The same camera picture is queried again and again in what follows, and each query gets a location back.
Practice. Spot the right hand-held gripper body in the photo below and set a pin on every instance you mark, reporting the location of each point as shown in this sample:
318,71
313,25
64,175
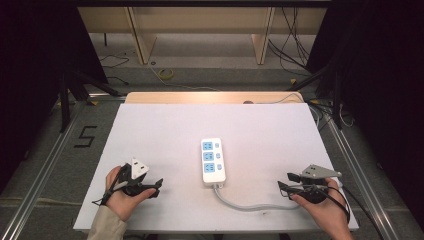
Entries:
316,195

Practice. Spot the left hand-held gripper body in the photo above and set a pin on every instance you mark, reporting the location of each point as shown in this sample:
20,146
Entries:
134,186

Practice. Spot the white power strip blue sockets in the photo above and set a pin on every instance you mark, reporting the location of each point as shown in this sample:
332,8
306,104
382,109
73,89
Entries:
212,163

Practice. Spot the person's left hand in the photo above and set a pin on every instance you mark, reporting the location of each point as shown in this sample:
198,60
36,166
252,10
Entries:
125,203

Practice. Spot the person's right hand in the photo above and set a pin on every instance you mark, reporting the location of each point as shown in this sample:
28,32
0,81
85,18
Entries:
325,213

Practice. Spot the white board mat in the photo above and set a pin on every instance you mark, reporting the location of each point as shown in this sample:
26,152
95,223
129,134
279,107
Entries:
260,133

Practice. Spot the black tripod stand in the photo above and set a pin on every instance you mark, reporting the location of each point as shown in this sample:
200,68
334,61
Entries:
65,100
336,100

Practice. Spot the wooden table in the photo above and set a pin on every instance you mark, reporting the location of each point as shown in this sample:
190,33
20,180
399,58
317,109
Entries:
200,97

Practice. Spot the yellow tape roll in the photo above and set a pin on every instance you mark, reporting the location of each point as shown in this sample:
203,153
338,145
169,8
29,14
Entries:
165,74

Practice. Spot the black curtain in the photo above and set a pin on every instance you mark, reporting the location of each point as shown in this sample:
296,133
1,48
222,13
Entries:
383,83
36,66

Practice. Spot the beige wooden desk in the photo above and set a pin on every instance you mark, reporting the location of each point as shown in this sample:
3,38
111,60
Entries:
200,20

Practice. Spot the aluminium floor rail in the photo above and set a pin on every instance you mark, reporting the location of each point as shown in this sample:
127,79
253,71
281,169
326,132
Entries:
43,173
360,176

